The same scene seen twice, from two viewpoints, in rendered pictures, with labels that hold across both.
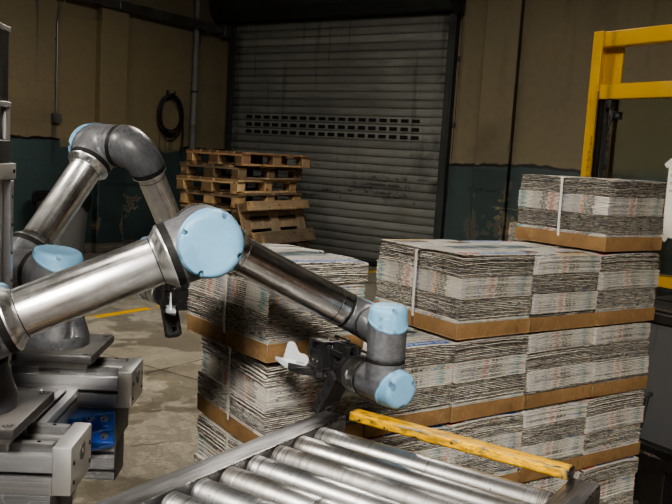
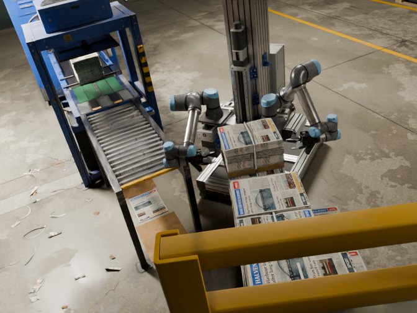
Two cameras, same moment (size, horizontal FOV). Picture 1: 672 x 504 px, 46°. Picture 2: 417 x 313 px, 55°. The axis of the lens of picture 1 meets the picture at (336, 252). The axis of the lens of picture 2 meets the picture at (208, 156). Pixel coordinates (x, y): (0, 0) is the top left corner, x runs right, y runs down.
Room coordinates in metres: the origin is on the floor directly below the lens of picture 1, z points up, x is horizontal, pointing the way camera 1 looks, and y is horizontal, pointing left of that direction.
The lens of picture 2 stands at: (3.06, -1.78, 2.45)
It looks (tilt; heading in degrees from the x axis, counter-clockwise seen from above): 35 degrees down; 126
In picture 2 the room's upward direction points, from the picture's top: 10 degrees counter-clockwise
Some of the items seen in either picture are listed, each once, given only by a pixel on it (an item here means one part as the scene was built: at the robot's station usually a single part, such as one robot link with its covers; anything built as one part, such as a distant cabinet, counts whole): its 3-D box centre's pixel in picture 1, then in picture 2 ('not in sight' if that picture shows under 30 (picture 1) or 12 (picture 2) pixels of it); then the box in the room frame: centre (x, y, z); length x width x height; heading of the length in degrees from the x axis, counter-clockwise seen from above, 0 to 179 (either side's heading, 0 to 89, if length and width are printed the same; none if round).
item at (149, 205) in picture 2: not in sight; (147, 205); (0.83, 0.17, 0.00); 0.37 x 0.28 x 0.01; 147
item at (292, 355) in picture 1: (291, 354); (207, 151); (1.68, 0.08, 0.88); 0.09 x 0.03 x 0.06; 63
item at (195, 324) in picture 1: (249, 322); (267, 154); (2.08, 0.22, 0.86); 0.29 x 0.16 x 0.04; 129
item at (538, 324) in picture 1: (518, 310); not in sight; (2.51, -0.59, 0.86); 0.38 x 0.29 x 0.04; 34
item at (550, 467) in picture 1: (453, 441); (151, 176); (1.40, -0.23, 0.81); 0.43 x 0.03 x 0.02; 57
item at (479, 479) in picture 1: (425, 470); (149, 174); (1.34, -0.18, 0.77); 0.47 x 0.05 x 0.05; 57
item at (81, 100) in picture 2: not in sight; (101, 97); (0.00, 0.70, 0.75); 0.70 x 0.65 x 0.10; 147
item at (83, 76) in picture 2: not in sight; (85, 64); (-0.47, 1.02, 0.93); 0.38 x 0.30 x 0.26; 147
